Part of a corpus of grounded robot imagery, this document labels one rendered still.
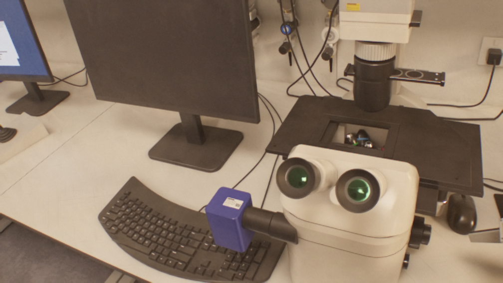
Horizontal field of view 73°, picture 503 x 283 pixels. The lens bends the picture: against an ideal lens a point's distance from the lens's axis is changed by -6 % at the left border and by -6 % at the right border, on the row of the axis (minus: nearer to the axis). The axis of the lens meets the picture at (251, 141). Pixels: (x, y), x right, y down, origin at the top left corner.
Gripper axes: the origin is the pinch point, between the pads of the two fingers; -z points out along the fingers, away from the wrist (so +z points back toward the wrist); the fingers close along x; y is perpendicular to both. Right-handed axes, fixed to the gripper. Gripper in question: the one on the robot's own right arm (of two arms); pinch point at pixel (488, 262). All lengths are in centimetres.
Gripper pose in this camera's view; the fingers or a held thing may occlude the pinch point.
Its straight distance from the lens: 68.0
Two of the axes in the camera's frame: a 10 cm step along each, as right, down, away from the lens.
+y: 5.1, 7.7, 3.8
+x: -4.2, 6.1, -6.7
